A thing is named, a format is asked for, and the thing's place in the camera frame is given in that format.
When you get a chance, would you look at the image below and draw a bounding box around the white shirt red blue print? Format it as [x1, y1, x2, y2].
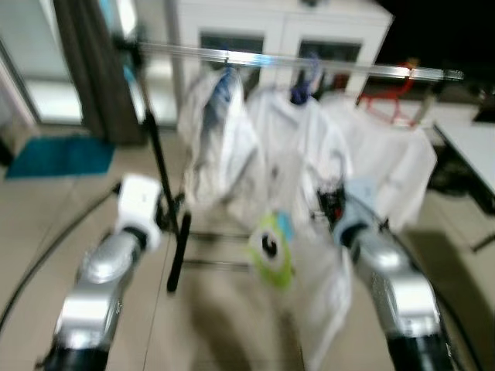
[244, 85, 353, 233]

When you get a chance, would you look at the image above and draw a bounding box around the blue hanger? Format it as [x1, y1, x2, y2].
[213, 60, 241, 109]

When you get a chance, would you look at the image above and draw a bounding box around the pale blue right wrist camera mount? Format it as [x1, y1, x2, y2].
[333, 178, 380, 233]

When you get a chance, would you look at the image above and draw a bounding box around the grey table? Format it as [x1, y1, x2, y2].
[433, 120, 495, 194]

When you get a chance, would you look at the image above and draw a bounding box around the white glass-door cabinet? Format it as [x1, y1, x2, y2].
[166, 0, 395, 101]

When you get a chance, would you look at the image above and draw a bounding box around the red hanger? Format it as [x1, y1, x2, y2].
[357, 63, 422, 128]

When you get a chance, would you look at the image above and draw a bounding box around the white shirt green monster print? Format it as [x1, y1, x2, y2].
[247, 151, 357, 371]

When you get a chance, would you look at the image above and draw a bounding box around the metal clothes rack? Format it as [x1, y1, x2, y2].
[116, 37, 495, 293]

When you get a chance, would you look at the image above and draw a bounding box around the teal floor mat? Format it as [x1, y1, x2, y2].
[4, 135, 117, 180]

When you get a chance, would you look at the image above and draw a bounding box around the white checkered shirt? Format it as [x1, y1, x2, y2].
[176, 66, 264, 217]

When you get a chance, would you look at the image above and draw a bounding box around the plain white shirt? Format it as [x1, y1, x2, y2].
[321, 93, 438, 233]

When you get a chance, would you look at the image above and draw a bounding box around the grey curtain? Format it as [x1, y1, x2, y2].
[50, 0, 148, 146]

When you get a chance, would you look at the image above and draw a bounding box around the glass sliding door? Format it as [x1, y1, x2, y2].
[0, 0, 86, 128]

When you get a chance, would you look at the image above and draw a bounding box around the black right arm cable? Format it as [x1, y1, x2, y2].
[387, 232, 480, 371]

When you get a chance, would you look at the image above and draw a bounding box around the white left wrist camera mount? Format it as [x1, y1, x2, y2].
[116, 174, 163, 248]

